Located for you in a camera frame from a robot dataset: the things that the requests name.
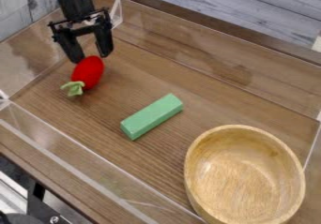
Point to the black table leg bracket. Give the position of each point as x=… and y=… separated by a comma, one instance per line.
x=38, y=209

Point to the red plush strawberry toy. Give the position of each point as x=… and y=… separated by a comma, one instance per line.
x=86, y=76

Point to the clear acrylic table enclosure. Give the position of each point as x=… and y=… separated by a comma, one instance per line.
x=66, y=140

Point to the wooden bowl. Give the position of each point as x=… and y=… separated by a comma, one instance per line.
x=244, y=177

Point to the green rectangular block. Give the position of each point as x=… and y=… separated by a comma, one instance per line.
x=151, y=116

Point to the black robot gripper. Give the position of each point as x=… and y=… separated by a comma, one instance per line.
x=83, y=19

